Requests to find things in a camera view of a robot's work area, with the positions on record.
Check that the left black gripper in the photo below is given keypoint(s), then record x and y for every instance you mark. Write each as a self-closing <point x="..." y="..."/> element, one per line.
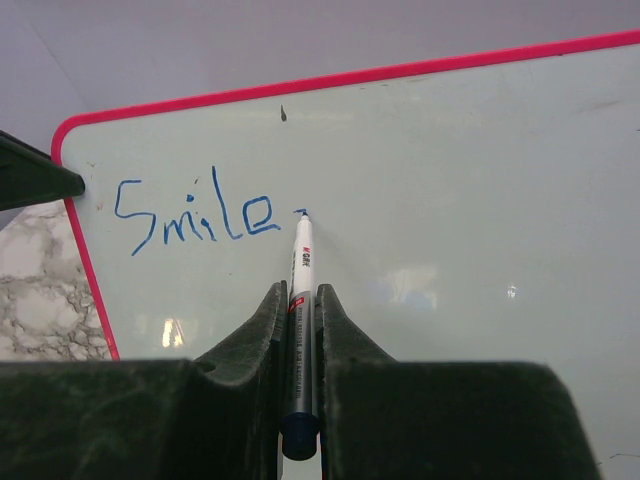
<point x="28" y="176"/>

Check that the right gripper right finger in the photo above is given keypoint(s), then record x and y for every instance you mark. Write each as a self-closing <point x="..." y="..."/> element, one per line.
<point x="337" y="338"/>

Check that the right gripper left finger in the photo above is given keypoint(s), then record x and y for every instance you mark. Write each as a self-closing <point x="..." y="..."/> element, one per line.
<point x="245" y="370"/>

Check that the blue whiteboard marker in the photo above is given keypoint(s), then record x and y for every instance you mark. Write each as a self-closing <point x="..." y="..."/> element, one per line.
<point x="299" y="425"/>

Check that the red-framed whiteboard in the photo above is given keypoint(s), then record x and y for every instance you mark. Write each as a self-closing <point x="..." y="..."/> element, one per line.
<point x="477" y="206"/>

